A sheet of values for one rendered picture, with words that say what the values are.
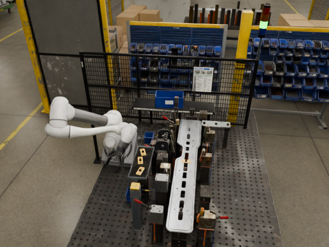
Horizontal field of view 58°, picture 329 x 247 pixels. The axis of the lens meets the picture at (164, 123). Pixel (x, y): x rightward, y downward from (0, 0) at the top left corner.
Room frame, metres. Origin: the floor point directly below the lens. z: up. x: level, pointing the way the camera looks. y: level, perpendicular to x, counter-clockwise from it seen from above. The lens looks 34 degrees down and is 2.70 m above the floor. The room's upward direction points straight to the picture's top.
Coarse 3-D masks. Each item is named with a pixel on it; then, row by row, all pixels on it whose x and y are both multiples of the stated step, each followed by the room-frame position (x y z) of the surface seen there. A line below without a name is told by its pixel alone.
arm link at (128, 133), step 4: (128, 124) 2.05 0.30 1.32; (132, 124) 2.05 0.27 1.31; (124, 128) 2.04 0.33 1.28; (128, 128) 2.01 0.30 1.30; (132, 128) 2.01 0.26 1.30; (136, 128) 2.03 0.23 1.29; (124, 132) 2.00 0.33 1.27; (128, 132) 1.99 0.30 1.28; (132, 132) 2.00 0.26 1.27; (124, 136) 1.98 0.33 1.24; (128, 136) 1.98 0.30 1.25; (132, 136) 1.99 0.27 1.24; (124, 140) 1.97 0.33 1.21; (128, 140) 1.97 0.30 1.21
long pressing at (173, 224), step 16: (192, 128) 2.45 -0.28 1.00; (192, 144) 2.19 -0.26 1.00; (176, 160) 1.96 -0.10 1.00; (192, 160) 1.96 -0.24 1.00; (176, 176) 1.76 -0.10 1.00; (192, 176) 1.76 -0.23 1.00; (176, 192) 1.59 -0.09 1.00; (192, 192) 1.59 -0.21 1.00; (176, 208) 1.44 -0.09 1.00; (192, 208) 1.44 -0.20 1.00; (176, 224) 1.30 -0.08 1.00; (192, 224) 1.30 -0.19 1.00
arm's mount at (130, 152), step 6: (132, 144) 2.33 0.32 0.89; (126, 150) 2.29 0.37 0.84; (132, 150) 2.29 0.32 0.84; (102, 156) 2.28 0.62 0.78; (126, 156) 2.25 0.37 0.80; (132, 156) 2.25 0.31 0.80; (102, 162) 2.27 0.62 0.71; (114, 162) 2.24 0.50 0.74; (126, 162) 2.21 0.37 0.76; (132, 162) 2.21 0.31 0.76
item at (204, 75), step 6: (198, 66) 2.95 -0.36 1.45; (204, 66) 2.94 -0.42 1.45; (198, 72) 2.95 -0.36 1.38; (204, 72) 2.94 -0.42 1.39; (210, 72) 2.93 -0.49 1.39; (192, 78) 2.95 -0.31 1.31; (198, 78) 2.95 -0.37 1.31; (204, 78) 2.94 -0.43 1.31; (210, 78) 2.93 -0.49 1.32; (192, 84) 2.95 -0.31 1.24; (198, 84) 2.95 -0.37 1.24; (204, 84) 2.94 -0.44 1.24; (210, 84) 2.93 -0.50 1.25; (192, 90) 2.95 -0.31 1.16; (198, 90) 2.95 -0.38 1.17; (204, 90) 2.94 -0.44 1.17; (210, 90) 2.93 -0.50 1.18
